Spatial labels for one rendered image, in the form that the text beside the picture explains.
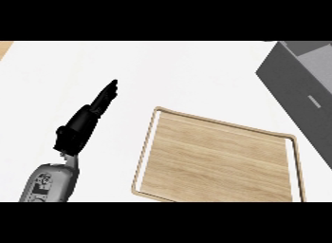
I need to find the grey cardboard box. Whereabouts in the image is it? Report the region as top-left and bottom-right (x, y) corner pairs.
(255, 40), (332, 178)

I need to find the pale wooden tray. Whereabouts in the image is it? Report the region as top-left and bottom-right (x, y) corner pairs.
(129, 106), (308, 203)

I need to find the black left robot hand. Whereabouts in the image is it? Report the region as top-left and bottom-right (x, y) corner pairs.
(51, 79), (120, 157)

